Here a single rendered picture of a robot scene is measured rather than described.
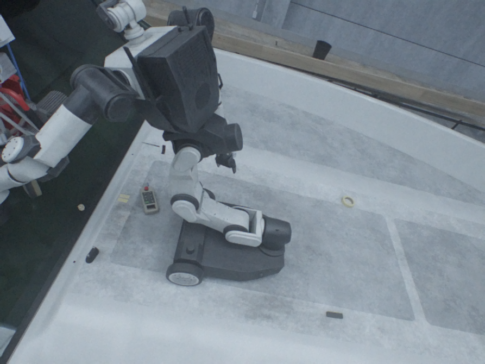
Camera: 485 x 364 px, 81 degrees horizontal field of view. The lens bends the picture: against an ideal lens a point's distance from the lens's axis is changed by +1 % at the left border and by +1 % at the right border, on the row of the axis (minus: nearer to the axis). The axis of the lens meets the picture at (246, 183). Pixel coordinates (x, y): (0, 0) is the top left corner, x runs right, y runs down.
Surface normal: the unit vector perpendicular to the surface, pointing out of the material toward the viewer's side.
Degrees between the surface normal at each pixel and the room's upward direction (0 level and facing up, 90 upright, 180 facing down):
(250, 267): 0
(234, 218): 6
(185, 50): 65
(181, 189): 90
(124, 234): 0
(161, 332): 10
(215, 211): 20
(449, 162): 90
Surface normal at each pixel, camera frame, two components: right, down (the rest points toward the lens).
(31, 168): 0.67, 0.47
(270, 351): 0.23, -0.51
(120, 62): -0.50, -0.02
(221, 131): 0.52, -0.55
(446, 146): -0.43, 0.60
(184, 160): -0.05, 0.74
